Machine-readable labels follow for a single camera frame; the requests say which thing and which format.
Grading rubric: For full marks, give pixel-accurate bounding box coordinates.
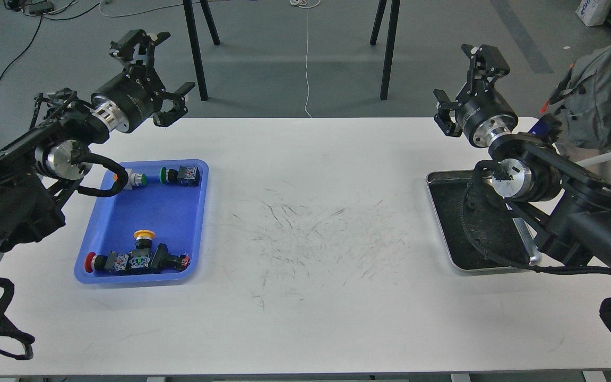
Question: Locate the black gripper finger with white pad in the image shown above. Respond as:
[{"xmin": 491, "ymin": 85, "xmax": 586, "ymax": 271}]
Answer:
[{"xmin": 109, "ymin": 29, "xmax": 171, "ymax": 77}]

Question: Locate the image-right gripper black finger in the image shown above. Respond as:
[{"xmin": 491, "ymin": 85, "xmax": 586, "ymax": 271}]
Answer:
[
  {"xmin": 433, "ymin": 89, "xmax": 462, "ymax": 137},
  {"xmin": 461, "ymin": 44, "xmax": 511, "ymax": 99}
]

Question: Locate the blue plastic tray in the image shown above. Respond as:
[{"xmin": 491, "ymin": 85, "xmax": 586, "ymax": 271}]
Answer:
[{"xmin": 74, "ymin": 159, "xmax": 210, "ymax": 287}]

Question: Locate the black cylindrical gripper body, image right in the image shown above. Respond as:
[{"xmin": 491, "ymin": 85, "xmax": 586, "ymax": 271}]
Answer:
[{"xmin": 455, "ymin": 90, "xmax": 519, "ymax": 148}]

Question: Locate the yellow mushroom push button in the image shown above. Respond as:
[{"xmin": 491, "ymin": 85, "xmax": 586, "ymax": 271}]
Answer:
[{"xmin": 133, "ymin": 229, "xmax": 156, "ymax": 250}]

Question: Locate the silver metal tray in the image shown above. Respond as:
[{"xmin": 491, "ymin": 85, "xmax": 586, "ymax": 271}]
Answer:
[{"xmin": 426, "ymin": 171, "xmax": 543, "ymax": 275}]

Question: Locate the black cable on floor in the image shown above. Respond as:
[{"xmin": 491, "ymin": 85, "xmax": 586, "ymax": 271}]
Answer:
[{"xmin": 0, "ymin": 0, "xmax": 99, "ymax": 129}]

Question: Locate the black table leg left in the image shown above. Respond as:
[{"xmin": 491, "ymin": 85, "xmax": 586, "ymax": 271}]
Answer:
[{"xmin": 182, "ymin": 1, "xmax": 220, "ymax": 101}]

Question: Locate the black cylindrical gripper body, image left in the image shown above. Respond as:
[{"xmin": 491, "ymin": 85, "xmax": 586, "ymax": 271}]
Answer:
[{"xmin": 91, "ymin": 70, "xmax": 166, "ymax": 133}]

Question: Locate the white bag top right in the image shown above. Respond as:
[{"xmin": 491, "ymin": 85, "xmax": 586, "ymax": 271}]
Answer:
[{"xmin": 575, "ymin": 0, "xmax": 611, "ymax": 27}]

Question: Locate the white cable on floor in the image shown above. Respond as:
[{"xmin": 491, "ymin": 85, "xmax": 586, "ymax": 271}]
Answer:
[{"xmin": 289, "ymin": 0, "xmax": 321, "ymax": 118}]

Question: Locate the black table leg right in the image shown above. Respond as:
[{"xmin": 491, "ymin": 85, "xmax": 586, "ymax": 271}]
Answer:
[{"xmin": 369, "ymin": 0, "xmax": 401, "ymax": 101}]

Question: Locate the black switch with red terminals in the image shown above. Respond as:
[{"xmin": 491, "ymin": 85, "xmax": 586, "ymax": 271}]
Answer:
[{"xmin": 126, "ymin": 244, "xmax": 191, "ymax": 275}]

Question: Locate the red mushroom push button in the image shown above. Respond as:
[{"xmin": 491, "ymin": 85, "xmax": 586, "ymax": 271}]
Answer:
[{"xmin": 83, "ymin": 251, "xmax": 131, "ymax": 275}]

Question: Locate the grey backpack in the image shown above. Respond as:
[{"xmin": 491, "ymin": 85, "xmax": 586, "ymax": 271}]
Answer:
[{"xmin": 541, "ymin": 45, "xmax": 611, "ymax": 149}]

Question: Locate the green push button black body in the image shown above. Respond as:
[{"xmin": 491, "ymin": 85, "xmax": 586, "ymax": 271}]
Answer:
[{"xmin": 159, "ymin": 166, "xmax": 201, "ymax": 188}]

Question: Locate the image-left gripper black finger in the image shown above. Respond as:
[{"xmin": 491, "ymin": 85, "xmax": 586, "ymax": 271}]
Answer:
[{"xmin": 153, "ymin": 82, "xmax": 196, "ymax": 127}]

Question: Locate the black table leg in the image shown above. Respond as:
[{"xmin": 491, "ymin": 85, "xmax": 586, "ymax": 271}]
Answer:
[
  {"xmin": 182, "ymin": 1, "xmax": 220, "ymax": 101},
  {"xmin": 369, "ymin": 0, "xmax": 401, "ymax": 101}
]

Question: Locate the orange and green push button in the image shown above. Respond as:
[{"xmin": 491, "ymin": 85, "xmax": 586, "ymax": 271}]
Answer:
[{"xmin": 123, "ymin": 168, "xmax": 148, "ymax": 189}]

